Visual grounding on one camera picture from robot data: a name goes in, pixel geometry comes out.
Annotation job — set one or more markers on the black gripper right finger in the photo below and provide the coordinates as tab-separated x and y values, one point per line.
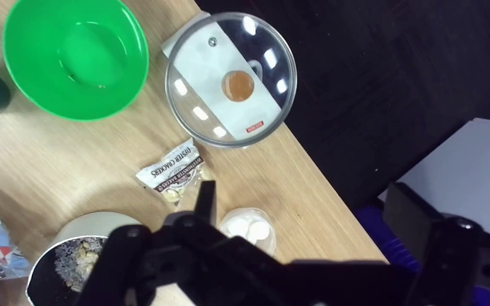
438	248

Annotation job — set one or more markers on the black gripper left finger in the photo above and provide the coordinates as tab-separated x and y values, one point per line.
206	197

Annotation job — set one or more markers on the white pot with black interior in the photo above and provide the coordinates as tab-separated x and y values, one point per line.
80	223

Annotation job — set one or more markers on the green plastic bowl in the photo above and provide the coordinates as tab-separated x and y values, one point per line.
75	56

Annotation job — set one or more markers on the oyster crackers packet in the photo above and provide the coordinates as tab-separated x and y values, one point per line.
171	170

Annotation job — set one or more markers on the stack of blue bins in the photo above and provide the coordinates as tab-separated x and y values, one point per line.
382	238

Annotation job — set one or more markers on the white flat sheet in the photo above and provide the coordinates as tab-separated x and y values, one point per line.
472	170

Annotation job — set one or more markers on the glass lid with wooden knob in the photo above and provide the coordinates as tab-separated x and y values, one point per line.
200	68

